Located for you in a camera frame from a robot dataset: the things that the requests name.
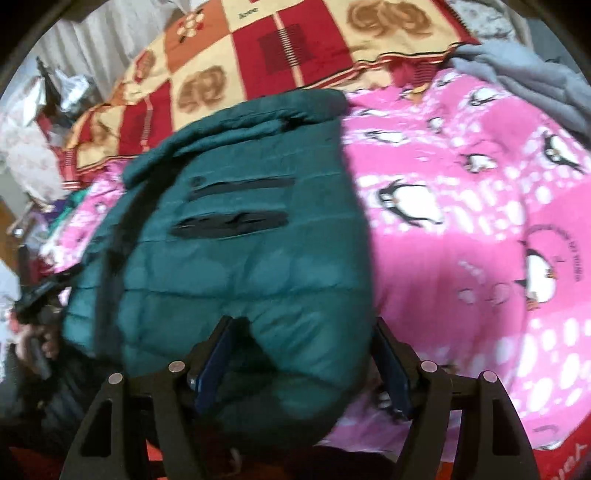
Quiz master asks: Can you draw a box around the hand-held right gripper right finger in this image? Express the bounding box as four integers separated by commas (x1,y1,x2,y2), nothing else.
372,316,541,480

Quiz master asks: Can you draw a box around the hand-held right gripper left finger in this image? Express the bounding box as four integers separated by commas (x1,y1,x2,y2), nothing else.
60,316,241,480

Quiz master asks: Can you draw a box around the green quilted jacket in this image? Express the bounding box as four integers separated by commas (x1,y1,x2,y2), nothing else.
62,88,376,452

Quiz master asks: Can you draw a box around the person's left hand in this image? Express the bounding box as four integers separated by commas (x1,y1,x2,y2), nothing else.
17,318,63,371

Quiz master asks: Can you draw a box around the green and purple cloth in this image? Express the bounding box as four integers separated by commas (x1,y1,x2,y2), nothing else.
41,189,89,241

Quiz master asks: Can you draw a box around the pink penguin blanket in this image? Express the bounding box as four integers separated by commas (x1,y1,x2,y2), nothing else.
41,69,591,454

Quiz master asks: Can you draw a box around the white floral cloth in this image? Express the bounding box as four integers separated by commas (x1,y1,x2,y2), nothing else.
0,78,65,205

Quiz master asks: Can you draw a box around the red cloth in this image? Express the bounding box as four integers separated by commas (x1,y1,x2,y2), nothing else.
531,429,591,480

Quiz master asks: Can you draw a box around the clear plastic bag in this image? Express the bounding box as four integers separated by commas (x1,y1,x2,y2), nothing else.
37,68,99,117

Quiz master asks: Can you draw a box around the grey cloth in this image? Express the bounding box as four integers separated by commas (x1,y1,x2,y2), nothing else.
450,39,591,149

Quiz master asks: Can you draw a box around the red checkered rose quilt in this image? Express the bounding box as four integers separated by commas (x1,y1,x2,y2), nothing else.
62,0,481,190

